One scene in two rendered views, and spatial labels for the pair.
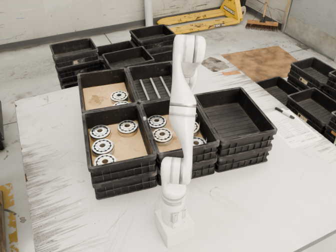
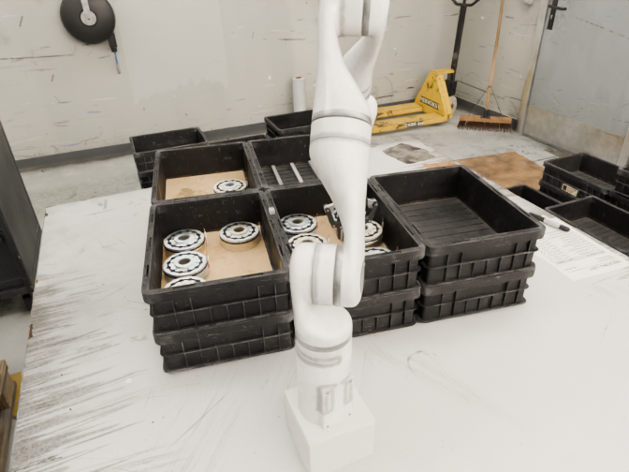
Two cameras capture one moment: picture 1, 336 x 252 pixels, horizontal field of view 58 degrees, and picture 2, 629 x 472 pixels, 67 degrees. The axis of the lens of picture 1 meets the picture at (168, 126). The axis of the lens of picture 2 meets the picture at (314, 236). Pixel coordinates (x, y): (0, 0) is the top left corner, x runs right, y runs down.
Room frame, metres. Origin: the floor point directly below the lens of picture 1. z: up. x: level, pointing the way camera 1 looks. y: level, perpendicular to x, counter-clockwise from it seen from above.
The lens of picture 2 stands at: (0.13, -0.04, 1.50)
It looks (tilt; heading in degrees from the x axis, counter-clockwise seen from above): 31 degrees down; 3
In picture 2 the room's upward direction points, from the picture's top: 2 degrees counter-clockwise
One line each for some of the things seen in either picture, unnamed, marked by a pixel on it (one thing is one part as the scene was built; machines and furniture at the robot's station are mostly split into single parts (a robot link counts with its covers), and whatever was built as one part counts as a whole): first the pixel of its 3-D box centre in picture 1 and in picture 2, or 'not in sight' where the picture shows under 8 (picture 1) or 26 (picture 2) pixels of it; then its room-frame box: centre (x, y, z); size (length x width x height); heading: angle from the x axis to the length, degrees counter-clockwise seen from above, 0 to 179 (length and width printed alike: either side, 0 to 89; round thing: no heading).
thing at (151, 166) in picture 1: (117, 142); (215, 256); (1.08, 0.24, 0.87); 0.40 x 0.30 x 0.11; 16
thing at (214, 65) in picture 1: (213, 63); (407, 152); (2.14, -0.36, 0.71); 0.22 x 0.19 x 0.01; 25
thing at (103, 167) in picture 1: (116, 134); (212, 237); (1.08, 0.24, 0.92); 0.40 x 0.30 x 0.02; 16
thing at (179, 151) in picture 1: (176, 123); (336, 219); (1.16, -0.04, 0.92); 0.40 x 0.30 x 0.02; 16
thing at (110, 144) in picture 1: (102, 146); (184, 263); (1.06, 0.32, 0.86); 0.10 x 0.10 x 0.01
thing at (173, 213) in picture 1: (173, 204); (323, 369); (0.71, -0.02, 0.88); 0.09 x 0.09 x 0.17; 34
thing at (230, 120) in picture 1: (230, 120); (446, 220); (1.24, -0.33, 0.87); 0.40 x 0.30 x 0.11; 16
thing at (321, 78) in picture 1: (312, 85); (585, 199); (2.44, -1.36, 0.31); 0.40 x 0.30 x 0.34; 25
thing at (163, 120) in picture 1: (156, 121); (297, 223); (1.25, 0.06, 0.86); 0.10 x 0.10 x 0.01
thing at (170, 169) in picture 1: (173, 177); (322, 295); (0.71, -0.02, 1.04); 0.09 x 0.09 x 0.17; 84
